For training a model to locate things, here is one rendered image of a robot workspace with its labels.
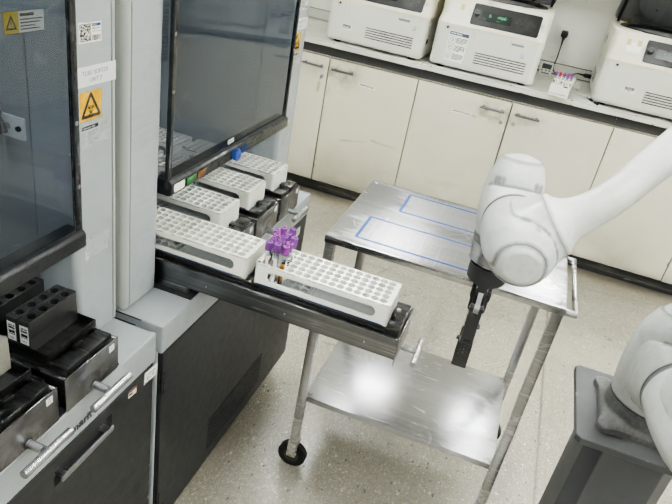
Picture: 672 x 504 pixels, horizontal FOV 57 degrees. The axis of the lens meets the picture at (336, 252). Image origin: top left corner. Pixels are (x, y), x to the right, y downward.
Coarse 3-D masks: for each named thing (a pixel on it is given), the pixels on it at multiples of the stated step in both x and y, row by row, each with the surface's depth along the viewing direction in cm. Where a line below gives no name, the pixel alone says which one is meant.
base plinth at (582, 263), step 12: (300, 180) 389; (312, 180) 386; (324, 192) 386; (336, 192) 384; (348, 192) 381; (588, 264) 351; (600, 264) 348; (612, 276) 349; (624, 276) 347; (636, 276) 345; (648, 288) 345; (660, 288) 343
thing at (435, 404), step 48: (384, 192) 186; (336, 240) 155; (384, 240) 158; (432, 240) 163; (528, 288) 149; (576, 288) 161; (528, 336) 196; (336, 384) 189; (384, 384) 193; (432, 384) 197; (480, 384) 201; (528, 384) 154; (432, 432) 178; (480, 432) 181
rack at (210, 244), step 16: (160, 208) 143; (160, 224) 138; (176, 224) 138; (192, 224) 140; (208, 224) 140; (160, 240) 138; (176, 240) 134; (192, 240) 133; (208, 240) 134; (224, 240) 136; (240, 240) 136; (256, 240) 138; (192, 256) 134; (208, 256) 139; (224, 256) 131; (240, 256) 130; (256, 256) 135; (240, 272) 132
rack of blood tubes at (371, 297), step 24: (264, 264) 129; (312, 264) 132; (336, 264) 134; (288, 288) 129; (312, 288) 134; (336, 288) 126; (360, 288) 128; (384, 288) 129; (360, 312) 126; (384, 312) 124
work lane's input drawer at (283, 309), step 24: (168, 264) 135; (192, 264) 134; (192, 288) 136; (216, 288) 133; (240, 288) 131; (264, 288) 130; (264, 312) 132; (288, 312) 130; (312, 312) 128; (336, 312) 127; (408, 312) 132; (336, 336) 128; (360, 336) 126; (384, 336) 124
